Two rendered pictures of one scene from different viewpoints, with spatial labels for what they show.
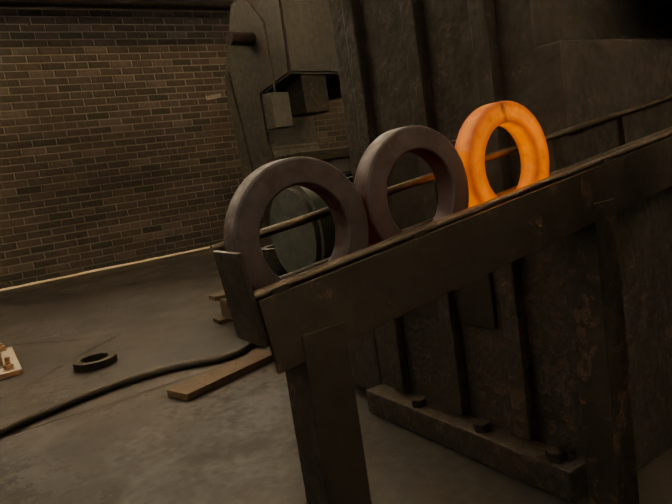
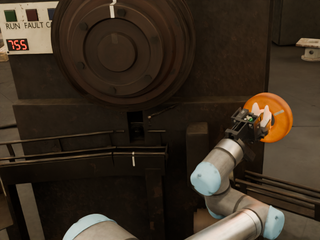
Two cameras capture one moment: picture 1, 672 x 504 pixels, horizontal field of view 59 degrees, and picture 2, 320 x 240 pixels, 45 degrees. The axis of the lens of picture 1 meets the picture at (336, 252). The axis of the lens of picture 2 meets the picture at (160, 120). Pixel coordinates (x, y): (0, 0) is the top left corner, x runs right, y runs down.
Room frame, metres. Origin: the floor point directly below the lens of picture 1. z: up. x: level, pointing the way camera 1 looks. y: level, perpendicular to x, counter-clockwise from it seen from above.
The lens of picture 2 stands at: (0.38, -1.75, 1.42)
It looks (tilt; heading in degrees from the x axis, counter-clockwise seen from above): 26 degrees down; 39
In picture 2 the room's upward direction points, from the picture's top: 4 degrees counter-clockwise
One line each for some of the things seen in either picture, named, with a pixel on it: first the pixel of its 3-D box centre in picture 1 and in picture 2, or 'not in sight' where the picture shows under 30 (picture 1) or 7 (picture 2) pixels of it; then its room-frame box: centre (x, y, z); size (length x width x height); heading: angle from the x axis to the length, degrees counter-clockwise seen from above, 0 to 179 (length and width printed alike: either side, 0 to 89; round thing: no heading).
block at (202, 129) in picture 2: not in sight; (197, 155); (1.41, -1.08, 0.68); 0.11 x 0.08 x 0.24; 32
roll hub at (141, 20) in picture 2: not in sight; (117, 51); (1.19, -0.94, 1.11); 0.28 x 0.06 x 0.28; 122
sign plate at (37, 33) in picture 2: not in sight; (35, 28); (1.18, -0.54, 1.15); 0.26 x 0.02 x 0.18; 122
